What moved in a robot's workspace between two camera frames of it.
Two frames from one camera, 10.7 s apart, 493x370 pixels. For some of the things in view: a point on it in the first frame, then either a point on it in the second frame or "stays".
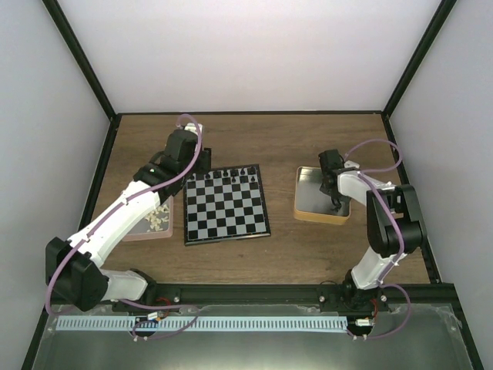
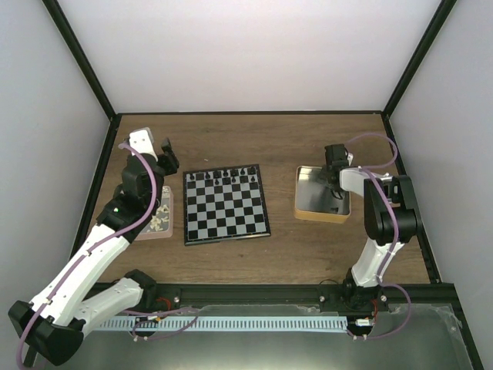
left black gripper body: x=204 y=168 -> x=172 y=163
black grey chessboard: x=225 y=204 stays
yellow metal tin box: x=312 y=204 stays
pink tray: x=158 y=224 stays
